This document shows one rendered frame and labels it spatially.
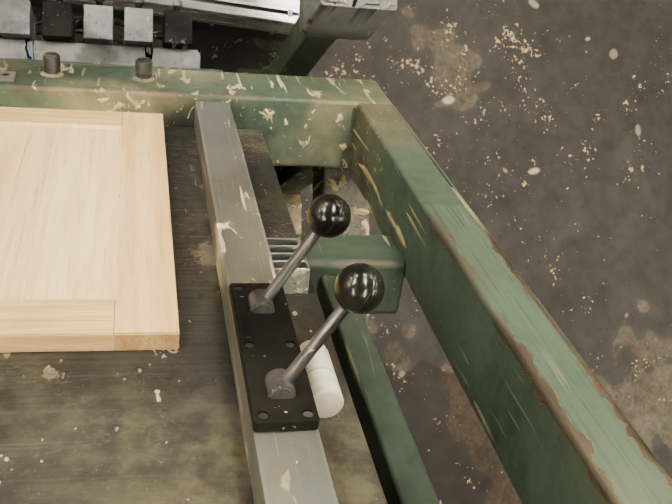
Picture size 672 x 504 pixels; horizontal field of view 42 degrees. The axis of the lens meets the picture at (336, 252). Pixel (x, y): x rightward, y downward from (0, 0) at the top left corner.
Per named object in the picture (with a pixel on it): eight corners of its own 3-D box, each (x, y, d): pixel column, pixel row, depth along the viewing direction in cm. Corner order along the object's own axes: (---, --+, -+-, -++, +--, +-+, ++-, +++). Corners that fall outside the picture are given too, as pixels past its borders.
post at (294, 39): (278, 88, 221) (350, -11, 148) (278, 112, 221) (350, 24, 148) (254, 87, 220) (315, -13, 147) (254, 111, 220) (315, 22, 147)
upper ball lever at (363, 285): (288, 392, 70) (388, 267, 66) (295, 422, 67) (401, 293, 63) (249, 374, 69) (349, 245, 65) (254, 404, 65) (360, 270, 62)
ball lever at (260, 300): (268, 311, 81) (354, 199, 77) (274, 334, 77) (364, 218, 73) (234, 294, 79) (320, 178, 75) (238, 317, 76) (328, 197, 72)
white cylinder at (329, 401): (342, 419, 73) (324, 363, 80) (346, 390, 72) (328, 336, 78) (307, 420, 72) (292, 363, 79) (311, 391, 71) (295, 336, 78)
